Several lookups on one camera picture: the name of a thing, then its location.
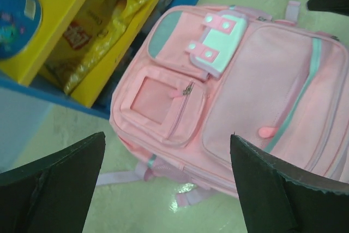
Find yellow chips bag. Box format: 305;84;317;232
45;0;148;94

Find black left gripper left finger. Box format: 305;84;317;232
1;132;106;232

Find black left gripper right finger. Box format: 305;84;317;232
230;134;348;232

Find pink student backpack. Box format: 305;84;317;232
97;2;348;206

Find blue pink yellow shelf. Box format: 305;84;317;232
1;0;198;120

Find blue cartoon can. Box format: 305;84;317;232
1;0;42;60

